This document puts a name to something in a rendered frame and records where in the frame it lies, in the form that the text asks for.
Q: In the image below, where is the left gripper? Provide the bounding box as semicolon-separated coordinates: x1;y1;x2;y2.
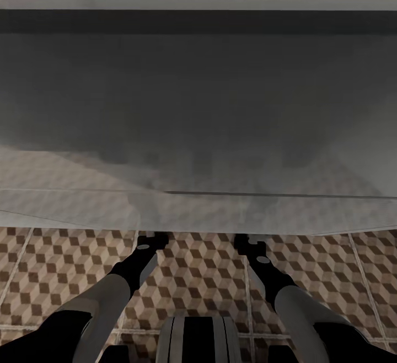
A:
137;235;169;250

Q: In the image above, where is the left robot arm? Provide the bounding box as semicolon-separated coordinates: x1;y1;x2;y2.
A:
0;231;169;363

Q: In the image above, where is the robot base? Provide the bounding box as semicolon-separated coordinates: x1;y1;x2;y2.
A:
99;345;298;363

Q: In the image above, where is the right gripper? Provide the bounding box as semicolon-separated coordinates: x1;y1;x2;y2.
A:
234;237;266;258

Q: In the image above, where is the robot trunk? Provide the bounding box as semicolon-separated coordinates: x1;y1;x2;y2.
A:
155;317;242;363

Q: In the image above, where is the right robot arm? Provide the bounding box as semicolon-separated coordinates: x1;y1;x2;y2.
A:
234;234;397;363

